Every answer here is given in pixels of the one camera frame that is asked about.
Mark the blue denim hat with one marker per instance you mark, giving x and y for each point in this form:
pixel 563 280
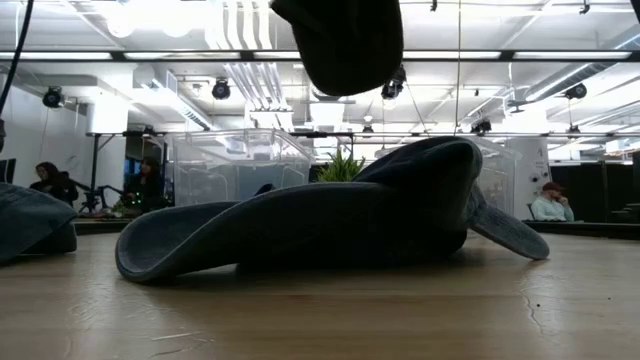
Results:
pixel 30 220
pixel 350 220

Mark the olive green hat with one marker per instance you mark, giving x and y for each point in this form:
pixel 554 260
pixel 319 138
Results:
pixel 345 45

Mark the small green potted plant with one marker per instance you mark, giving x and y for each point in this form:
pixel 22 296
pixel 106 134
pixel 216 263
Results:
pixel 340 172

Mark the clear plastic container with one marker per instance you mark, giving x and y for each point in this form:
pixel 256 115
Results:
pixel 497 175
pixel 225 165

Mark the person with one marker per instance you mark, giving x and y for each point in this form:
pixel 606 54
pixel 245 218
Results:
pixel 55 185
pixel 550 207
pixel 145 187

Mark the black tripod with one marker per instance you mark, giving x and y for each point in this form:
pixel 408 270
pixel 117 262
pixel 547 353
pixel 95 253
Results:
pixel 97 197

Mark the black room partition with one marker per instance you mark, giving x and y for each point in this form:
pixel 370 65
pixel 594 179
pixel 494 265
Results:
pixel 590 192

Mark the black monitor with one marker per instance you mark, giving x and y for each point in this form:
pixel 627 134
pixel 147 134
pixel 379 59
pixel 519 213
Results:
pixel 7 171

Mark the black aluminium table frame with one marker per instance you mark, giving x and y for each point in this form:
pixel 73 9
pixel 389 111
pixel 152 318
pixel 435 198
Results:
pixel 575 229

